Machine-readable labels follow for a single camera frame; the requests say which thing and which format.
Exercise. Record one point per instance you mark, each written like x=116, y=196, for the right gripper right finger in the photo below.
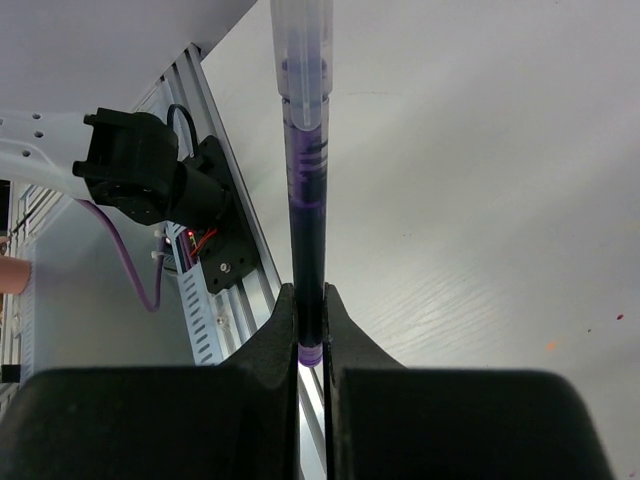
x=384, y=420

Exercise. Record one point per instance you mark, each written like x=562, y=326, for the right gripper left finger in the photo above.
x=236, y=420

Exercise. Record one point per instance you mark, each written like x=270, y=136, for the purple pen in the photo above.
x=307, y=172

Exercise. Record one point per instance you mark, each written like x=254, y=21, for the clear pen cap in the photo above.
x=303, y=50

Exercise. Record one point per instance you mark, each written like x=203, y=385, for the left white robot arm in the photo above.
x=152, y=170

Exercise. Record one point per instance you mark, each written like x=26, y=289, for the white slotted cable duct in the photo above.
x=198, y=313

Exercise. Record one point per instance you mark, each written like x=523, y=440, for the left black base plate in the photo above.
x=230, y=254

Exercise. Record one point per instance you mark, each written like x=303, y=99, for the aluminium front rail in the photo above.
x=228, y=297

